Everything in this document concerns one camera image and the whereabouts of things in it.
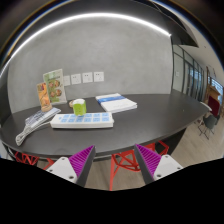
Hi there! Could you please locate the striped folded magazine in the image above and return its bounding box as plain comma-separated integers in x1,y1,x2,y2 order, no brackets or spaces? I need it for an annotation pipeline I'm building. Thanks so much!
25,107,60,125

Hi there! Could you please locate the stack of white blue booklets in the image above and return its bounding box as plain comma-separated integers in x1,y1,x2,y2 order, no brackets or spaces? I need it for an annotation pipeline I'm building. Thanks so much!
96,93,137,113

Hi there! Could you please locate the glass partition door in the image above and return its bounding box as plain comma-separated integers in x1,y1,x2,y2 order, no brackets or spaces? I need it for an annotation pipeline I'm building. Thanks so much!
172,45,204,101

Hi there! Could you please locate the grey chair in background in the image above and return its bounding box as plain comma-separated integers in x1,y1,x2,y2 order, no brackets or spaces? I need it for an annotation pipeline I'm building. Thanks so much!
200,115,217,138

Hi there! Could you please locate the white wall socket right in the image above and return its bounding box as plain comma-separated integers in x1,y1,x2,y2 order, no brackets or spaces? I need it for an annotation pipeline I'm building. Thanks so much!
94,72,104,82

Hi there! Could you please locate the green white charger plug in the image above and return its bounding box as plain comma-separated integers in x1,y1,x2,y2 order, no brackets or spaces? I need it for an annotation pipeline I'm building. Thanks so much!
73,99,86,116

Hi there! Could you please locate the white power strip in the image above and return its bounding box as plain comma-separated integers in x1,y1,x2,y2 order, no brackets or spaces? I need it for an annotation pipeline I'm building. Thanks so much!
50,112,114,129

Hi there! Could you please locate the white wall socket middle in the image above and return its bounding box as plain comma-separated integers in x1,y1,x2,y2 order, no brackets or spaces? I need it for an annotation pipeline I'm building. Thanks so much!
82,72,93,83

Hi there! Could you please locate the red wire stool middle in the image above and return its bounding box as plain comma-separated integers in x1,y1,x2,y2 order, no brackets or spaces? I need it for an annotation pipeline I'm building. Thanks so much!
109,141,169,190

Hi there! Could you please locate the green menu stand card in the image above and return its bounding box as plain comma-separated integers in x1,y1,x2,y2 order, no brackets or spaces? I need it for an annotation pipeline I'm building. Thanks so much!
43,69,67,105

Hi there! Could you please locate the white wall switch plate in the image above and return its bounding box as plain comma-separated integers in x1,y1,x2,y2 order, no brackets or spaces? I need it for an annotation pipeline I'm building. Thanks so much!
63,75,71,86

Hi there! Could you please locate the red wire stool left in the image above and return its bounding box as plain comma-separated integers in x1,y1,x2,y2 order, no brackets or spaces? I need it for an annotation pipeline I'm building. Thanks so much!
14,152,54,170

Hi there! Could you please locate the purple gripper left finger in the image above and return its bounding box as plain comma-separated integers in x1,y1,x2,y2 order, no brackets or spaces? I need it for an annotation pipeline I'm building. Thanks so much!
47,145,96,187

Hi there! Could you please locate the red wire stool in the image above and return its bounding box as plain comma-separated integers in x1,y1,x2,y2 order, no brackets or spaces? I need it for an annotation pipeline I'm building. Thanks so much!
109,141,169,190
14,152,54,170

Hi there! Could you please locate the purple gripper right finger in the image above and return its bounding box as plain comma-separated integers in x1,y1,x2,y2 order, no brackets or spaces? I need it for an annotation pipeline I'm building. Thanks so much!
134,144,182,184

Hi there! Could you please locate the small orange menu card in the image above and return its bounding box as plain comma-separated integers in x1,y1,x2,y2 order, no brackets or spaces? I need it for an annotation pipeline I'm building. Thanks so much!
37,82,52,112

